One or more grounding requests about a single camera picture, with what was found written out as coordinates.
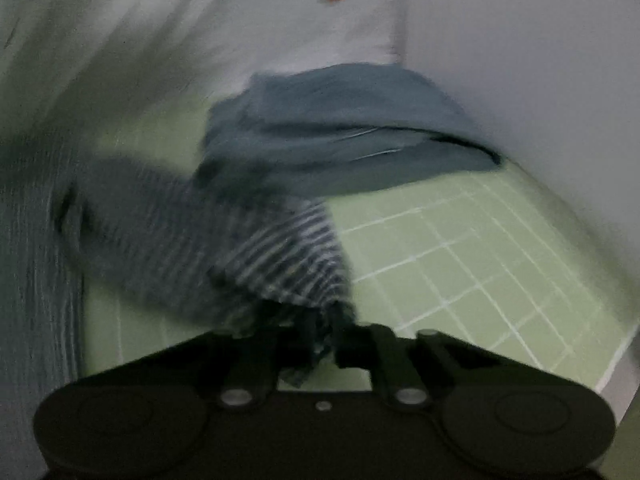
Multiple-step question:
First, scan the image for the grey-green ribbed cloth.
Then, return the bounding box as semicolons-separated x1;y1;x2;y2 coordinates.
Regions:
0;130;86;391

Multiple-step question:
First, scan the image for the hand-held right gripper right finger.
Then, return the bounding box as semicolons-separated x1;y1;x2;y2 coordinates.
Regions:
332;324;596;411

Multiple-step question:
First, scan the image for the blue white checked shirt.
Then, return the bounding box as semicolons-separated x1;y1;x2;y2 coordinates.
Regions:
57;157;358;391

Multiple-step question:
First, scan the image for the blue-grey garment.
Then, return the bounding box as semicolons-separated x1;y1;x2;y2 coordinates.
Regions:
192;62;503;201

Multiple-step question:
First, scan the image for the carrot print quilt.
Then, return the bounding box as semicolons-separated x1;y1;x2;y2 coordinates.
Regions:
0;0;416;161

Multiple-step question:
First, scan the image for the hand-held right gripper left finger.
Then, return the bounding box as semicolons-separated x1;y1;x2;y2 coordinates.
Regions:
60;330;281;411

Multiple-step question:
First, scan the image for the green grid cutting mat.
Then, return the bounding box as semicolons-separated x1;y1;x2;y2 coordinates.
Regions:
80;105;640;401

